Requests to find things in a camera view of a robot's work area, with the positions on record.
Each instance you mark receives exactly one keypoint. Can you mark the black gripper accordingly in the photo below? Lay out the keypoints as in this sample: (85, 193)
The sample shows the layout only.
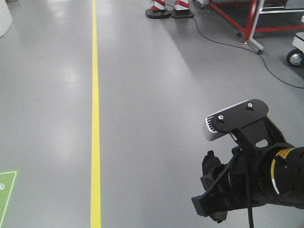
(267, 161)

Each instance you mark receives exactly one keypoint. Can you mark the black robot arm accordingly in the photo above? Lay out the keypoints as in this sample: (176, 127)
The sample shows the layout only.
(237, 181)

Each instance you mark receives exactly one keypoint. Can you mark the white metal stand leg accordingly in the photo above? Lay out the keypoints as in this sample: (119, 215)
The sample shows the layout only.
(273, 7)

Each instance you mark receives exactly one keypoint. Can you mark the white wheeled cart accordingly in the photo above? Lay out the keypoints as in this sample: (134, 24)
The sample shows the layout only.
(295, 58)

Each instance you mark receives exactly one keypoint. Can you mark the right red white bollard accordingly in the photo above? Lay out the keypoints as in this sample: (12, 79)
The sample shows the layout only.
(181, 10)

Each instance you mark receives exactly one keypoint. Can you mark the red white bollard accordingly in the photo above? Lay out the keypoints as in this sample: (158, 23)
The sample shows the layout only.
(181, 10)
(157, 10)

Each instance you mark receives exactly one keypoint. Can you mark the left red white bollard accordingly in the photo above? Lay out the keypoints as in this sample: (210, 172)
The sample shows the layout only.
(157, 10)

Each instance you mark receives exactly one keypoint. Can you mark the green footprint floor sign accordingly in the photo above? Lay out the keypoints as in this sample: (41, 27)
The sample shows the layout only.
(8, 182)

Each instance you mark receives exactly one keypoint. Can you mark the white planter pot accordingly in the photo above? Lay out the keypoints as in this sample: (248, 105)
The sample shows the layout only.
(6, 19)

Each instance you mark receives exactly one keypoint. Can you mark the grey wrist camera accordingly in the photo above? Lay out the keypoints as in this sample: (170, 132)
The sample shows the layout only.
(234, 117)

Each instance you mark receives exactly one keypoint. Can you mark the red metal cart frame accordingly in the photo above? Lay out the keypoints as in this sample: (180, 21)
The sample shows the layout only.
(244, 30)

